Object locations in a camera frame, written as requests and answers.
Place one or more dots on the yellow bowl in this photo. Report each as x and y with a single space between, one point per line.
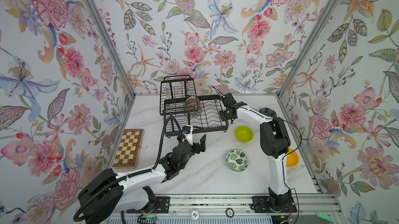
292 158

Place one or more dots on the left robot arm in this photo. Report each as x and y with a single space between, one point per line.
112 192

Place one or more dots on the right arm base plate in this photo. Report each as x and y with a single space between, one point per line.
265 204

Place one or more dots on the pink striped bowl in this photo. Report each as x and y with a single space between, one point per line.
192 100

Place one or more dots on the dark blue grey bowl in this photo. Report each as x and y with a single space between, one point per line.
268 112

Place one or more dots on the black white patterned bowl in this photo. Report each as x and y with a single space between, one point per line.
194 111

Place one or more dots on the black wire dish rack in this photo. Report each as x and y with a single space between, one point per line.
179 99

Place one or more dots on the black ring marker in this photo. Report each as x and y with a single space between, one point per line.
229 212

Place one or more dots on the white round knob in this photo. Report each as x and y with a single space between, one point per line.
195 215

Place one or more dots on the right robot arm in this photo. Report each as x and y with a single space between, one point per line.
274 142

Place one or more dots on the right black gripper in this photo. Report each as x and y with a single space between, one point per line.
221 113

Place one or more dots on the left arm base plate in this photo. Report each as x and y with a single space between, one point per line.
158 206

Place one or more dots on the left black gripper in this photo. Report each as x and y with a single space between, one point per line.
203 146

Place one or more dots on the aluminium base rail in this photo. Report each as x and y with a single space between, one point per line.
212 208

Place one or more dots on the green connector block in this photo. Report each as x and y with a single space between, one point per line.
325 217

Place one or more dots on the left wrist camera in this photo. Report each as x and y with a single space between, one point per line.
187 132

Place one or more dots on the lime green bowl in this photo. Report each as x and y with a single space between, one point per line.
244 134

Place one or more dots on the green leaf pattern bowl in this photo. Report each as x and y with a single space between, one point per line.
237 160

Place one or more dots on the wooden chessboard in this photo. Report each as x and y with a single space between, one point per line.
127 154

